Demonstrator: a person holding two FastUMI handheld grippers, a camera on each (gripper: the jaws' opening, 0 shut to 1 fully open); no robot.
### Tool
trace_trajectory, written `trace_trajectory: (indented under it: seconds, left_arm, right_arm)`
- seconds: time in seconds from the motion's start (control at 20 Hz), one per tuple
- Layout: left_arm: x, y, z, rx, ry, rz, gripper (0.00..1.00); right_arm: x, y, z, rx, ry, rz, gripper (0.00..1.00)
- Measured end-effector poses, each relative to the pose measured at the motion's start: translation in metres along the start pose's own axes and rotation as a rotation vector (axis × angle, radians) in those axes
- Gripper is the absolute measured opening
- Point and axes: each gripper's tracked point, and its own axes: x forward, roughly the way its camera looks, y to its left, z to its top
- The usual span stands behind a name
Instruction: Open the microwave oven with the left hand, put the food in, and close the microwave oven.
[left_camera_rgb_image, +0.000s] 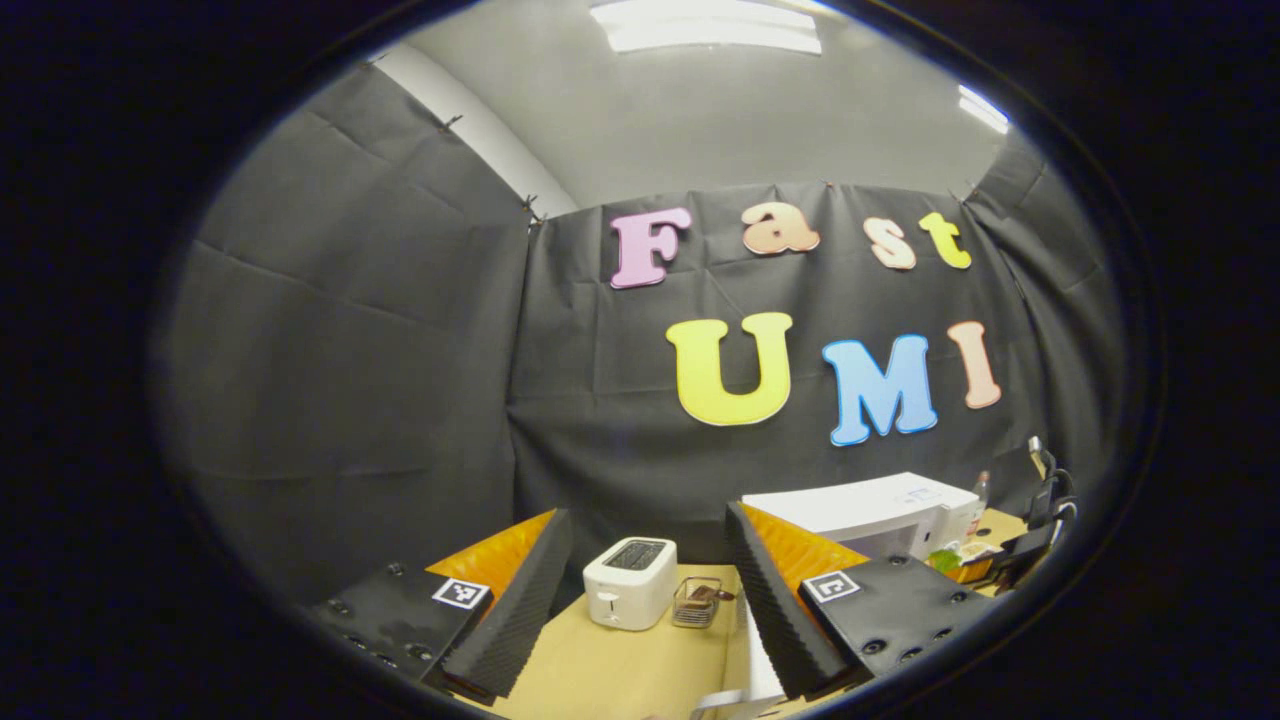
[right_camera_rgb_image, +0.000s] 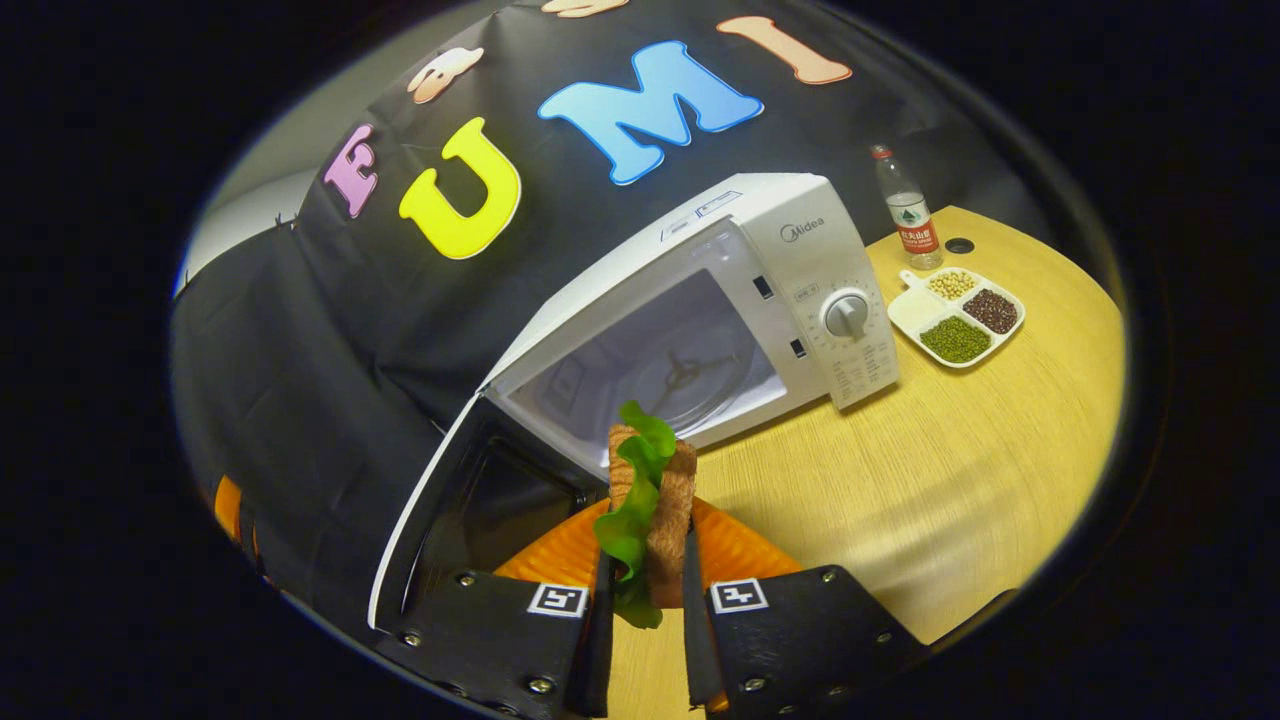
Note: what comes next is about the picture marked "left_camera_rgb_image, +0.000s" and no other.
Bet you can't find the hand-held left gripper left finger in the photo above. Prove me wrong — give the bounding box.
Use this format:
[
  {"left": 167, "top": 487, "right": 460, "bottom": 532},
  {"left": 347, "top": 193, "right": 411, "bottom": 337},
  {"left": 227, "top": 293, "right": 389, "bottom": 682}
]
[{"left": 305, "top": 508, "right": 574, "bottom": 701}]

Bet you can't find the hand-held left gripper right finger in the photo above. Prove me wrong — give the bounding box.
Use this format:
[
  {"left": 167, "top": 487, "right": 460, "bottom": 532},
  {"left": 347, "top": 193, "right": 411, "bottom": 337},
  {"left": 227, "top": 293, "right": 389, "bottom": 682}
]
[{"left": 725, "top": 500, "right": 1001, "bottom": 701}]

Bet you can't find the white microwave oven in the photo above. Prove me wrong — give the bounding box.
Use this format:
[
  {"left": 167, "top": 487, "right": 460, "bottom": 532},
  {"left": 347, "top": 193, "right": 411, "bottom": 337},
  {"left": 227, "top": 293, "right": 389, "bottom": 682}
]
[{"left": 690, "top": 472, "right": 983, "bottom": 720}]

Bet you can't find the white toaster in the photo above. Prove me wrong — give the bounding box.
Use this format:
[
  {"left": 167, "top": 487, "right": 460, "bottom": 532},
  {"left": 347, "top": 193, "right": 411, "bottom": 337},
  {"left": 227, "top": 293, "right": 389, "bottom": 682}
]
[{"left": 583, "top": 537, "right": 678, "bottom": 632}]

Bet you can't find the black backdrop cloth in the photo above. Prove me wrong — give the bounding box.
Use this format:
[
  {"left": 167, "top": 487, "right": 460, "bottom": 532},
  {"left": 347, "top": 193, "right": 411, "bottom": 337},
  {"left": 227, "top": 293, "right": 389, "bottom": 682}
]
[{"left": 150, "top": 60, "right": 1126, "bottom": 606}]

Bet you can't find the small ceiling light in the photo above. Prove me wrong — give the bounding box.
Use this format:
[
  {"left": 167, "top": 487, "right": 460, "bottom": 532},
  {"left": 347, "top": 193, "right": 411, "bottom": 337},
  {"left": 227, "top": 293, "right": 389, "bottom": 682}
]
[{"left": 957, "top": 84, "right": 1011, "bottom": 136}]

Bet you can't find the large ceiling light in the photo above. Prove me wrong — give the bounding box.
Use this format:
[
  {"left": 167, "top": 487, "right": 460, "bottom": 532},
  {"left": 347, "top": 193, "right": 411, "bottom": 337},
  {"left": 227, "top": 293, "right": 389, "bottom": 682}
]
[{"left": 590, "top": 0, "right": 823, "bottom": 56}]

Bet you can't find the metal wire utensil holder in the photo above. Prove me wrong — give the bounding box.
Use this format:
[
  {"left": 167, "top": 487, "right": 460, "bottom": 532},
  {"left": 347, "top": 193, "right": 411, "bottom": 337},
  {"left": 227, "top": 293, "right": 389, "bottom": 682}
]
[{"left": 670, "top": 576, "right": 736, "bottom": 630}]

